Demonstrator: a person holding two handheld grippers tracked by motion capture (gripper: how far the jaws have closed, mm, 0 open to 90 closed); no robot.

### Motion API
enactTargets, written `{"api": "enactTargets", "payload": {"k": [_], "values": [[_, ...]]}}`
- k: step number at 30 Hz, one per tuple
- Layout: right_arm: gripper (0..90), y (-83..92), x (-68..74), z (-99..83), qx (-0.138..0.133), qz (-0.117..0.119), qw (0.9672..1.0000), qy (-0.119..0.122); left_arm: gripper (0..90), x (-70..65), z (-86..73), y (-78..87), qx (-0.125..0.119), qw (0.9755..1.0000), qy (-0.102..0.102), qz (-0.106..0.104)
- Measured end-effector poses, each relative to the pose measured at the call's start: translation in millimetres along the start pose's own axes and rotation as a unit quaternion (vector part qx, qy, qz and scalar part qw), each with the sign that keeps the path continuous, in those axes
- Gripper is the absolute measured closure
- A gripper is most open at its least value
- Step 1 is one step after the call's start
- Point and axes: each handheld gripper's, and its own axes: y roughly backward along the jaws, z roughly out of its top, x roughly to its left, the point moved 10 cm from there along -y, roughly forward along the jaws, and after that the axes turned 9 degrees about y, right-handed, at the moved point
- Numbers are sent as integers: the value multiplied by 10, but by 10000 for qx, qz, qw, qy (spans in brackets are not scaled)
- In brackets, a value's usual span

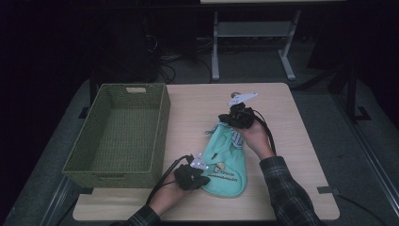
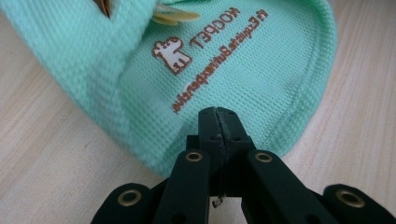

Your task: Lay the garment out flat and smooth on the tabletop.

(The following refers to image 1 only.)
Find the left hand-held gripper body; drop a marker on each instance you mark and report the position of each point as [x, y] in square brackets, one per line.
[189, 177]

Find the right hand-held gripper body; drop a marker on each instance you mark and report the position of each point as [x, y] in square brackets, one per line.
[240, 117]

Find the mint green striped garment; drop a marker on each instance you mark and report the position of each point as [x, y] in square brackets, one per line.
[226, 163]

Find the green woven basket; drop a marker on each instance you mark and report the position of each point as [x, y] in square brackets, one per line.
[125, 125]

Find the person's right hand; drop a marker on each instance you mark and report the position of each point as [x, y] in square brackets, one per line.
[257, 138]

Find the person's left hand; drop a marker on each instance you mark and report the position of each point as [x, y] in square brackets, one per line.
[169, 194]

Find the black metal stand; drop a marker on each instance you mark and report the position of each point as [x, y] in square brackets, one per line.
[351, 94]

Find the white metal stand frame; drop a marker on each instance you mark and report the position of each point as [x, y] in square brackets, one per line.
[254, 29]

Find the black floor bracket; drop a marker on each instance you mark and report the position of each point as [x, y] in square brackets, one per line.
[84, 113]

